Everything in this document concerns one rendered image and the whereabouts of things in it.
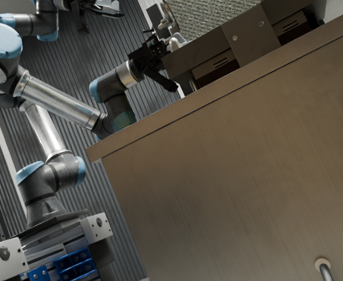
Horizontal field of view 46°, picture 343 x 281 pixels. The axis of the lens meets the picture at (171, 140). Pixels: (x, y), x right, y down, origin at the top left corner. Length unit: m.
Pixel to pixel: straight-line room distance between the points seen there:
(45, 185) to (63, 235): 0.20
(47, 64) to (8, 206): 1.83
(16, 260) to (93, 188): 3.77
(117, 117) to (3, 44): 0.37
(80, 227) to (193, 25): 0.77
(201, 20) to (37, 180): 0.83
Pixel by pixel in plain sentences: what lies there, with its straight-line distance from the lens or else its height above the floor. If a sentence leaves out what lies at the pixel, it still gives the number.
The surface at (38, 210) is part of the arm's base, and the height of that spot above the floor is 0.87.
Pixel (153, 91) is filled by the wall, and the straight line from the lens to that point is 4.59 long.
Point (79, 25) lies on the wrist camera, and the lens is 1.45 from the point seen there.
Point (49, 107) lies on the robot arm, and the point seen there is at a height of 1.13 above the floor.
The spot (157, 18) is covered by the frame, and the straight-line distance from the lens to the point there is 1.65.
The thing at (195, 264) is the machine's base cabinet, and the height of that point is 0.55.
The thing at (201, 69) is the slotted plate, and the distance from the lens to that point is 0.99.
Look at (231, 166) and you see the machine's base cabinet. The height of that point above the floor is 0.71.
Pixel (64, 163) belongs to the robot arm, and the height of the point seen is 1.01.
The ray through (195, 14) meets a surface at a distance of 1.24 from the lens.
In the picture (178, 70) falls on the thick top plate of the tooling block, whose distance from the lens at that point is 1.00.
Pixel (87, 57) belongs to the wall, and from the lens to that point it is 5.02.
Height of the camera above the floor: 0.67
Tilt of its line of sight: 9 degrees up
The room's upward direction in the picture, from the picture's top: 24 degrees counter-clockwise
